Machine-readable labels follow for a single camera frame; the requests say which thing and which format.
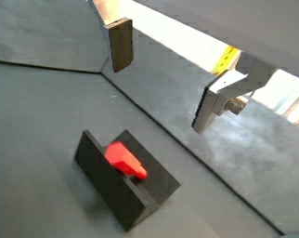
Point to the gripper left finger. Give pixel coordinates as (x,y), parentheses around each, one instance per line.
(118,26)

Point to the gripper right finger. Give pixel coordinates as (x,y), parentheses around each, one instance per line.
(222,94)

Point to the red peg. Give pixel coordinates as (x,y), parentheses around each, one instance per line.
(122,160)

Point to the black angled holder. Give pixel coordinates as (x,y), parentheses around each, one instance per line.
(133,198)

